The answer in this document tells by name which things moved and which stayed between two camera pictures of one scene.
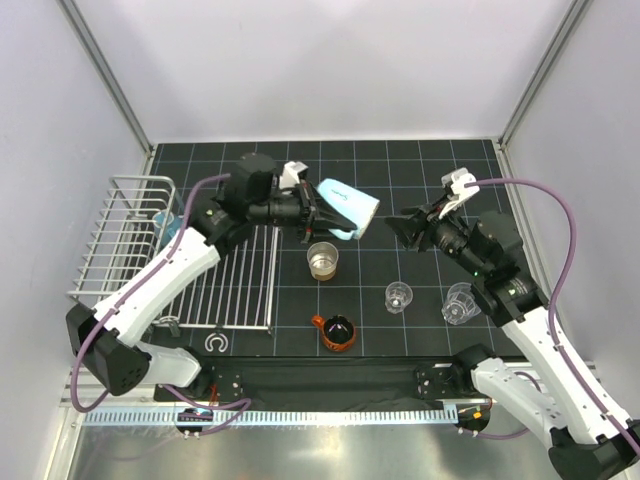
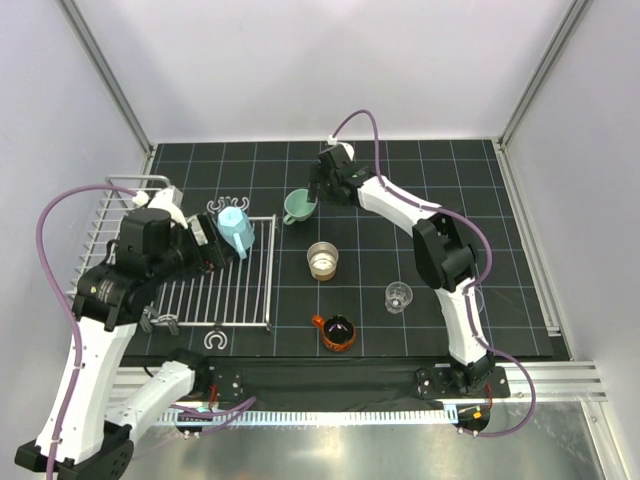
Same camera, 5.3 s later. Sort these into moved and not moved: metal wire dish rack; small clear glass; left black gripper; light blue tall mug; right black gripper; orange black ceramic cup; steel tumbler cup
Moved: right black gripper; left black gripper; light blue tall mug
Not moved: orange black ceramic cup; metal wire dish rack; steel tumbler cup; small clear glass
